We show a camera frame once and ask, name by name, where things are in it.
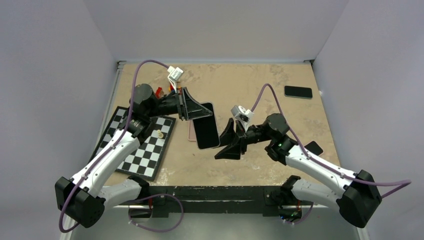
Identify aluminium frame rail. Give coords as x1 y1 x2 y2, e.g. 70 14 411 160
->
59 60 127 240

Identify red owl toy block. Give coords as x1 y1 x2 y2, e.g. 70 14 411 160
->
155 87 164 99

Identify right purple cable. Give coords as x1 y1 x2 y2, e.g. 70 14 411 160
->
250 83 412 200

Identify colourful toy brick car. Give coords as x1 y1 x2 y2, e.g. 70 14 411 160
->
168 84 182 94

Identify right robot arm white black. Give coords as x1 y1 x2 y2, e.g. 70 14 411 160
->
214 113 382 228

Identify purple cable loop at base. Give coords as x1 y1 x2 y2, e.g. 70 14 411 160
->
128 196 183 233

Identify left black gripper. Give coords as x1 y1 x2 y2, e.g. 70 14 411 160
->
146 86 212 120

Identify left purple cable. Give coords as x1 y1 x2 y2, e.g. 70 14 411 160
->
58 59 171 234

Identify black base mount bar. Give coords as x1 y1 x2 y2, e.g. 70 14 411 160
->
125 185 312 218

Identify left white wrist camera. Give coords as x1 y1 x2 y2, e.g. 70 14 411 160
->
167 66 184 89

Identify pink phone case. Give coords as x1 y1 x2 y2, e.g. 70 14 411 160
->
187 120 197 142

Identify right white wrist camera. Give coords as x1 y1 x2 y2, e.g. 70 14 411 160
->
231 105 255 131

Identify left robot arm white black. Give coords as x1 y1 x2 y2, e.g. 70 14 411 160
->
54 83 214 233

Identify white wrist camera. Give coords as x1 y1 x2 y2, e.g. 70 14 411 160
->
167 66 184 89
231 105 255 131

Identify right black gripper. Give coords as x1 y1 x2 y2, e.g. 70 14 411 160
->
211 118 274 160

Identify phone in pink case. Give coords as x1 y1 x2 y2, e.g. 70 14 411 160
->
304 140 324 156

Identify black white chessboard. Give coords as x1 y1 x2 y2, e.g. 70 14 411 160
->
91 106 176 181

